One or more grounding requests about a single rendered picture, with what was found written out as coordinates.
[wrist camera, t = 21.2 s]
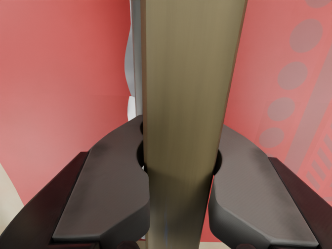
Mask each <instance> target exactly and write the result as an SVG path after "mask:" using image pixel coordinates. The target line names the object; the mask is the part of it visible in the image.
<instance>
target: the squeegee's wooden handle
mask: <svg viewBox="0 0 332 249"><path fill-rule="evenodd" d="M247 3H248V0H140V11H141V57H142V103H143V149H144V171H145V172H146V173H147V174H148V177H149V193H150V228H149V231H148V232H147V233H146V235H145V240H146V249H199V245H200V240H201V234H202V229H203V224H204V219H205V214H206V209H207V205H208V198H209V193H210V188H211V183H212V178H213V173H214V168H215V163H216V158H217V153H218V148H219V143H220V138H221V133H222V128H223V123H224V118H225V113H226V108H227V103H228V98H229V93H230V88H231V83H232V78H233V73H234V68H235V63H236V58H237V53H238V48H239V43H240V38H241V33H242V28H243V23H244V18H245V13H246V8H247Z"/></svg>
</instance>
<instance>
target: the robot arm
mask: <svg viewBox="0 0 332 249"><path fill-rule="evenodd" d="M143 166H144V149H143V115H138V116H136V117H135V118H133V119H131V120H130V121H128V122H126V123H125V124H123V125H121V126H120V127H118V128H116V129H115V130H113V131H111V132H110V133H108V134H107V135H105V136H104V137H103V138H101V139H100V140H99V141H98V142H97V143H95V144H94V145H93V146H92V147H91V148H90V149H89V150H88V151H87V152H80V153H78V154H77V155H76V156H75V157H74V158H73V159H72V160H71V161H70V162H69V163H68V164H67V165H66V166H65V167H64V168H63V169H62V170H61V171H60V172H59V173H58V174H57V175H56V176H55V177H54V178H52V179H51V180H50V181H49V182H48V183H47V184H46V185H45V186H44V187H43V188H42V189H41V190H40V191H39V192H38V193H37V194H36V195H35V196H34V197H33V198H32V199H31V200H30V201H29V202H28V203H27V204H26V205H25V206H24V207H23V208H22V209H21V210H20V211H19V212H18V214H17V215H16V216H15V217H14V218H13V220H12V221H11V222H10V223H9V224H8V226H7V227H6V228H5V230H4V231H3V232H2V234H1V235H0V249H140V248H139V246H138V244H137V243H136V242H137V241H138V240H139V239H141V238H142V237H143V236H144V235H146V233H147V232H148V231H149V228H150V193H149V177H148V174H147V173H146V172H145V171H144V170H143V169H142V167H143ZM213 175H214V179H213V183H212V188H211V193H210V198H209V203H208V217H209V228H210V230H211V232H212V234H213V235H214V236H215V237H217V238H218V239H219V240H220V241H222V242H223V243H224V244H225V245H227V246H228V247H229V248H231V249H332V206H331V205H330V204H328V203H327V202H326V201H325V200H324V199H323V198H322V197H320V196H319V195H318V194H317V193H316V192H315V191H314V190H313V189H311V188H310V187H309V186H308V185H307V184H306V183H305V182H304V181H302V180H301V179H300V178H299V177H298V176H297V175H296V174H295V173H293V172H292V171H291V170H290V169H289V168H288V167H287V166H285V165H284V164H283V163H282V162H281V161H280V160H279V159H278V158H275V157H268V156H267V155H266V154H265V153H264V152H263V151H262V150H261V149H260V148H259V147H257V146H256V145H255V144H254V143H253V142H251V141H250V140H248V139H247V138H246V137H244V136H243V135H241V134H239V133H238V132H236V131H234V130H233V129H231V128H230V127H228V126H226V125H225V124H223V128H222V133H221V138H220V143H219V148H218V153H217V158H216V163H215V168H214V173H213Z"/></svg>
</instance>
